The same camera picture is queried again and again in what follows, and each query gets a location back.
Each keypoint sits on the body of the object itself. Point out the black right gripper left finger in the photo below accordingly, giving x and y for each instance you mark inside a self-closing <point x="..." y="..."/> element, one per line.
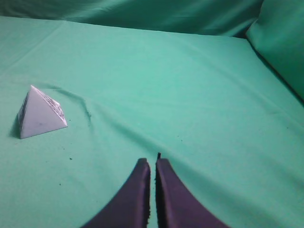
<point x="130" y="207"/>

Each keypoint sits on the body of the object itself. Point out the white square pyramid block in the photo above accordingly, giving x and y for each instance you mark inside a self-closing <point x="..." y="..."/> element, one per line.
<point x="39" y="114"/>

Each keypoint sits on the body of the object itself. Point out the green cloth table cover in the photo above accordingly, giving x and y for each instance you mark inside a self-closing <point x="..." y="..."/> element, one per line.
<point x="231" y="128"/>

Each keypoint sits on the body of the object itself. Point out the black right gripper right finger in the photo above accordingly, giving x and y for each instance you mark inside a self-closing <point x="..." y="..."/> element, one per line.
<point x="176" y="206"/>

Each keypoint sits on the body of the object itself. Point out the green cloth backdrop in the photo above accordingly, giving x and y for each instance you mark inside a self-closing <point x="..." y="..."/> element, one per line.
<point x="274" y="27"/>

